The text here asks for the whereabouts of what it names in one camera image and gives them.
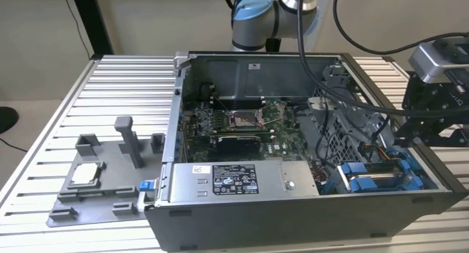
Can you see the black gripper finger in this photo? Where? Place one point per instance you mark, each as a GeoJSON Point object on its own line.
{"type": "Point", "coordinates": [415, 132]}
{"type": "Point", "coordinates": [462, 137]}

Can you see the hard disk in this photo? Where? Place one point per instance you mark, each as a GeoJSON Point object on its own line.
{"type": "Point", "coordinates": [356, 168]}

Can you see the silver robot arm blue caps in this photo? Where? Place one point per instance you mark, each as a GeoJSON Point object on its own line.
{"type": "Point", "coordinates": [257, 25]}

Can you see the gray metal disk bay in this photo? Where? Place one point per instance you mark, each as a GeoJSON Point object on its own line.
{"type": "Point", "coordinates": [344, 126]}

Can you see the empty blue disk carrier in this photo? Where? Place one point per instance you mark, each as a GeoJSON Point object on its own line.
{"type": "Point", "coordinates": [364, 184]}

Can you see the black RAM slot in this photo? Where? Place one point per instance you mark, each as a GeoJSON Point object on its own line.
{"type": "Point", "coordinates": [243, 132]}
{"type": "Point", "coordinates": [239, 101]}

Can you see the green motherboard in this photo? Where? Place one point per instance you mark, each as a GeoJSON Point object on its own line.
{"type": "Point", "coordinates": [289, 137]}

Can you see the silver power supply unit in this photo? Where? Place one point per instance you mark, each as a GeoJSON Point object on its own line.
{"type": "Point", "coordinates": [272, 179]}

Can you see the CPU socket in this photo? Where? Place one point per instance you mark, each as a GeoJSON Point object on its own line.
{"type": "Point", "coordinates": [244, 120]}

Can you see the black graphics card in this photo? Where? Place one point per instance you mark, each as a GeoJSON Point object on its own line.
{"type": "Point", "coordinates": [239, 144]}

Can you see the black open PC case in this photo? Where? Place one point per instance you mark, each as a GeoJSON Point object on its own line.
{"type": "Point", "coordinates": [275, 225]}

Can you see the thin locking lever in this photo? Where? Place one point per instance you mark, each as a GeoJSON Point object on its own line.
{"type": "Point", "coordinates": [221, 102]}

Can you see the blue case latch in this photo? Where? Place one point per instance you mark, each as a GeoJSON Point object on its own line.
{"type": "Point", "coordinates": [146, 186]}

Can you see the gray parts rack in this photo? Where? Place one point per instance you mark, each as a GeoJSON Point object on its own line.
{"type": "Point", "coordinates": [110, 154]}

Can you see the silver CPU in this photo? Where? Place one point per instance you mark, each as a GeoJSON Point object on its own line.
{"type": "Point", "coordinates": [85, 173]}

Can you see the black chair base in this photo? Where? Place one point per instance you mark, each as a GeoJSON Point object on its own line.
{"type": "Point", "coordinates": [7, 118]}

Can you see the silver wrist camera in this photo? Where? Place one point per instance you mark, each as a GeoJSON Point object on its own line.
{"type": "Point", "coordinates": [430, 63]}

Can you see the black frame post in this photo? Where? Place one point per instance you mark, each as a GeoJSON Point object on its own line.
{"type": "Point", "coordinates": [92, 22]}

